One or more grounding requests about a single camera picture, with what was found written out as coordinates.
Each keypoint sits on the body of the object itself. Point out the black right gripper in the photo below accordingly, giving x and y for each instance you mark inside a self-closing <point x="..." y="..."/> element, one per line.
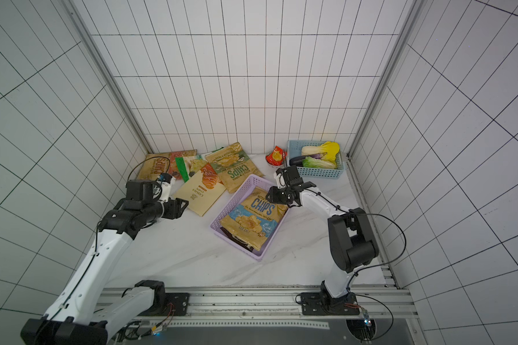
<point x="285" y="190"/>

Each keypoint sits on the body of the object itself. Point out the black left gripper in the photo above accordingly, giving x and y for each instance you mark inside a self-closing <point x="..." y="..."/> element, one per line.
<point x="175" y="210"/>

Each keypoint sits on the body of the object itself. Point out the beige cassava chips bag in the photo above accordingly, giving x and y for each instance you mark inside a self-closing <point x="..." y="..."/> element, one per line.
<point x="202" y="190"/>

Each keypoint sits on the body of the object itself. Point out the blue kettle chips bag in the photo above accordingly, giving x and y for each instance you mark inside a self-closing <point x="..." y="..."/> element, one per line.
<point x="254" y="220"/>

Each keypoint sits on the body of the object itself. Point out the brown Kettle sea salt bag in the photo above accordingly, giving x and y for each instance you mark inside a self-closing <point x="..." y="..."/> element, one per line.
<point x="238" y="241"/>

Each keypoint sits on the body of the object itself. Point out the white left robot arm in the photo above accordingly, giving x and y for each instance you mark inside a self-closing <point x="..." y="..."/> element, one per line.
<point x="73" y="318"/>

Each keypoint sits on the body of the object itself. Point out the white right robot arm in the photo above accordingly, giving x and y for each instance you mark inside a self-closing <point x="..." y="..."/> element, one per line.
<point x="351" y="241"/>

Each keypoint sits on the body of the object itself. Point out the purple plastic basket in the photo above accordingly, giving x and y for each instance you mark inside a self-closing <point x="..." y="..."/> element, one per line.
<point x="242" y="193"/>

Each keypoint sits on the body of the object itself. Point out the green white chips bag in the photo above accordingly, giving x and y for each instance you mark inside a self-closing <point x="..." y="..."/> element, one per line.
<point x="190" y="165"/>

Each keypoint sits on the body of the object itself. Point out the blue plastic basket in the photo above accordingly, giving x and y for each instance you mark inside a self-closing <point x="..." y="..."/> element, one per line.
<point x="295" y="149"/>

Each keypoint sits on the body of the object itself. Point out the red kettle chips bag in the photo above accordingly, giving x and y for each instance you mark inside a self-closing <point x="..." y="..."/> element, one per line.
<point x="155" y="164"/>

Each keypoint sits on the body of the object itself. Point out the green kettle chips bag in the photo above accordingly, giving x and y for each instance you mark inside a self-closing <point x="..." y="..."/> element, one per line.
<point x="233" y="166"/>

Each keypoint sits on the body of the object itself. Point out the purple toy eggplant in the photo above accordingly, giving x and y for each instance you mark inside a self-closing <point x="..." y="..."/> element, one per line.
<point x="299" y="160"/>

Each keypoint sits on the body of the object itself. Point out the red snack cup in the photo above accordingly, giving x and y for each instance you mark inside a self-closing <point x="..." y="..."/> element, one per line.
<point x="277" y="157"/>

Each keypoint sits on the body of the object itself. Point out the green toy lettuce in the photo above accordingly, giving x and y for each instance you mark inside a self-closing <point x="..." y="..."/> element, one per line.
<point x="311" y="162"/>

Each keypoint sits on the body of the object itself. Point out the yellow toy cabbage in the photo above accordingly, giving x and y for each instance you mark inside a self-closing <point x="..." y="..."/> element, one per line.
<point x="327" y="151"/>

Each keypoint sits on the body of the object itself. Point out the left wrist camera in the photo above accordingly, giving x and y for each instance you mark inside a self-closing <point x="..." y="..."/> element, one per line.
<point x="162" y="189"/>

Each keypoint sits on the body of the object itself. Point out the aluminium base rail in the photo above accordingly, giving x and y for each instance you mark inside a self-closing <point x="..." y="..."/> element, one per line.
<point x="293" y="306"/>

